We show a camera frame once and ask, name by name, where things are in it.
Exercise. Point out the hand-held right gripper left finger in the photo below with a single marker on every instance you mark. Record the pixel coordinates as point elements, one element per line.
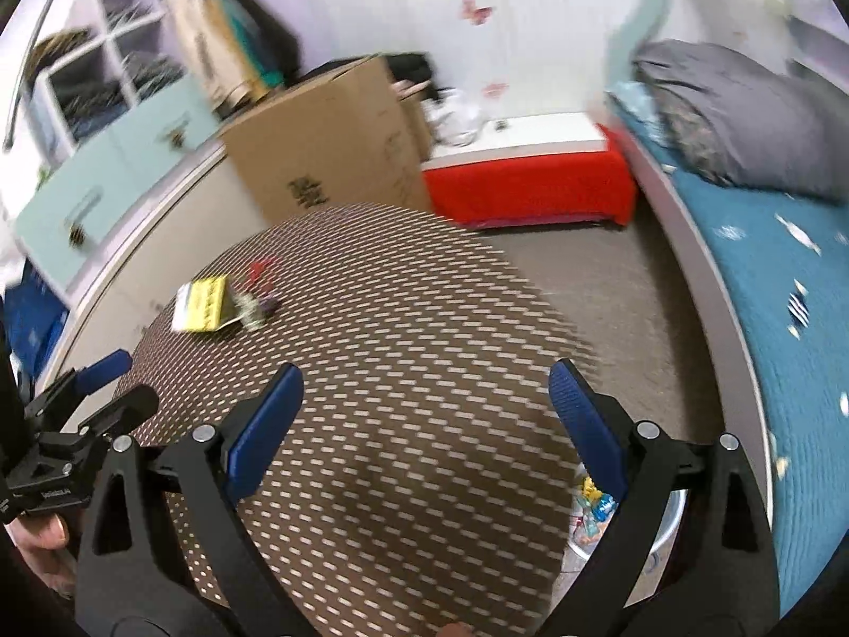
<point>265,424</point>

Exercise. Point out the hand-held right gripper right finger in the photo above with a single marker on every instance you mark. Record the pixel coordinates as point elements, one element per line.
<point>587,424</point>

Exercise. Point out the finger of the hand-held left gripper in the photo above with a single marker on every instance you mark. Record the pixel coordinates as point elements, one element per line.
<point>123,411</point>
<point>103,370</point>

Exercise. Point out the white bowl with toys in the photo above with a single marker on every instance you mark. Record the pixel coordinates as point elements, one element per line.
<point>666,517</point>

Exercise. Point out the person's left hand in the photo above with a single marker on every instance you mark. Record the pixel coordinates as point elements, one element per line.
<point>43,537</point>

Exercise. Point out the pile of colourful wrappers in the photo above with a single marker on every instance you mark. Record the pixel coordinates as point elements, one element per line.
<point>590,504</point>

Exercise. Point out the blue bag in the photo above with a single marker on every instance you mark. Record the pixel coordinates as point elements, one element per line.
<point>30,325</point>

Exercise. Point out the small red wrapper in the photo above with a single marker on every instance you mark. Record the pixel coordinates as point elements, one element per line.
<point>262,272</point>

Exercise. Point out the white base cabinet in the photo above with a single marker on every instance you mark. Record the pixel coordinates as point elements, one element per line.
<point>199,212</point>

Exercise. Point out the teal drawer cabinet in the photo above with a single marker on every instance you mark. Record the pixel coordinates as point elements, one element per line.
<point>119,172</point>

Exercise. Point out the bed with blue sheet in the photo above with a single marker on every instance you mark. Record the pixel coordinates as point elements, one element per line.
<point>782,358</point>

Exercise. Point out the red and white bed step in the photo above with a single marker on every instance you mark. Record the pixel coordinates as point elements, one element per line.
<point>530,186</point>

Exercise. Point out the large cardboard box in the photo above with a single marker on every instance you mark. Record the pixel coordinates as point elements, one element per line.
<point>331,139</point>

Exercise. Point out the light blue patterned pillow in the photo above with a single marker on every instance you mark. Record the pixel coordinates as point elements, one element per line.
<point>637,109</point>

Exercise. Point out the white plastic bag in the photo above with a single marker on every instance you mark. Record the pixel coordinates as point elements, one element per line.
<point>461,119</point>

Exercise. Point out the grey pillow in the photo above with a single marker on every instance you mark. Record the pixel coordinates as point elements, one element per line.
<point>743,119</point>

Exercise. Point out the white cubby shelf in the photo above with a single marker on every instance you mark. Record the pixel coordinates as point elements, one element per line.
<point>126,26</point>

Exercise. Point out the pale pink butterfly sticker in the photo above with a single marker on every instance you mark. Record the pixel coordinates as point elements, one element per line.
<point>495,88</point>

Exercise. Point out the black bag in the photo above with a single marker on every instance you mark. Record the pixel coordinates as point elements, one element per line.
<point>408,73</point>

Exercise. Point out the teal bed frame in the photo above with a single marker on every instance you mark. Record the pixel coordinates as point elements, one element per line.
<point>703,279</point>

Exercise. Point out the pink butterfly wall sticker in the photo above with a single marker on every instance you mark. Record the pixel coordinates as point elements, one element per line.
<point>477,10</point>

